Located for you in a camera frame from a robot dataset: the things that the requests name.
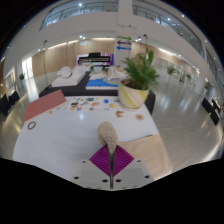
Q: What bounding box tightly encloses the beige towel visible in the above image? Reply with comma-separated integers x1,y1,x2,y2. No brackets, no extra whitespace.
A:
97,120,174,181

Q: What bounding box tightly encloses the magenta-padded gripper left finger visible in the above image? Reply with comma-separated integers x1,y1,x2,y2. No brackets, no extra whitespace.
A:
73,145,112,190

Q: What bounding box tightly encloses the potted plant by wooden wall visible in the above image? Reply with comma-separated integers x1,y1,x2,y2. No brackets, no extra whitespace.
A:
166,64,177,76

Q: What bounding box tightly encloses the black piano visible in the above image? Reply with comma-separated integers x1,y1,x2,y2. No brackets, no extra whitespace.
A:
76,52,114,67

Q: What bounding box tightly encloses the potted plant in striped pot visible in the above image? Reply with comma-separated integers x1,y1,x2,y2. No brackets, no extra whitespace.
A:
118,49,160,110

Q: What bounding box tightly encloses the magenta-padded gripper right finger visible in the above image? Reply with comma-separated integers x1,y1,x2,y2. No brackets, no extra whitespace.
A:
111,145,155,190

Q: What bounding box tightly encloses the salmon red flat board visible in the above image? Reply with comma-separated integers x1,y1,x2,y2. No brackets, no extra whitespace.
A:
23,89,68,123

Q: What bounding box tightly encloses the blue board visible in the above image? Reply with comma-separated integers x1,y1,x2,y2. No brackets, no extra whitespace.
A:
85,78,120,91

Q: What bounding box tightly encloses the group of black chairs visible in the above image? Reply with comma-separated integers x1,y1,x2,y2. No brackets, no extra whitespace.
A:
0,90,21,116
201,97,223,126

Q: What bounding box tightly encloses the colourful printed sheet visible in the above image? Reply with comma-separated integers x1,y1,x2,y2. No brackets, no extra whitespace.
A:
68,96,101,112

